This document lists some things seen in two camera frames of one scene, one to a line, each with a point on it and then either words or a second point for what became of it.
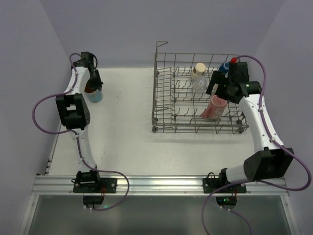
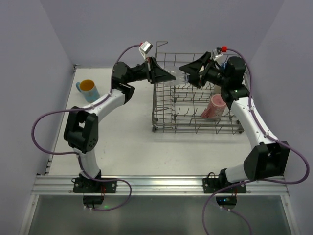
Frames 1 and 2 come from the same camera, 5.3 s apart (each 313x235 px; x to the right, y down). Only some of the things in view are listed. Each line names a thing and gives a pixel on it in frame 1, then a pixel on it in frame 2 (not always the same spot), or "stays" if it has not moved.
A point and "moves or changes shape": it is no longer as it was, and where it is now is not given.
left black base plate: [105, 185] stays
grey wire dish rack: [180, 82] stays
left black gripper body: [95, 80] -> [149, 70]
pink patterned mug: [215, 108] stays
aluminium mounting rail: [63, 185] stays
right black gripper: [220, 82] -> [205, 71]
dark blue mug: [224, 68] stays
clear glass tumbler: [199, 83] moves or changes shape
